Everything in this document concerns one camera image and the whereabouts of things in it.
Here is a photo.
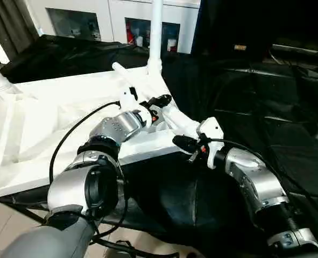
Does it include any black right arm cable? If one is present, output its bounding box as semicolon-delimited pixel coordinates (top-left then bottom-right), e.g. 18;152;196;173
204;138;318;216

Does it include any white plastic table top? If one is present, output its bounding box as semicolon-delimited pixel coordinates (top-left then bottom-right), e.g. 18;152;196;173
0;67;197;202

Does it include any white cabinet with glass doors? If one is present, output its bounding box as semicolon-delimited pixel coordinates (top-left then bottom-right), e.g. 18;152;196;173
27;0;201;54

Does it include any black mat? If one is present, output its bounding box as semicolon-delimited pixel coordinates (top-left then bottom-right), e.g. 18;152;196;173
0;35;318;258

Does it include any grey window curtain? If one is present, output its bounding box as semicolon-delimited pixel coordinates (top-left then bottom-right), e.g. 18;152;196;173
0;0;41;62

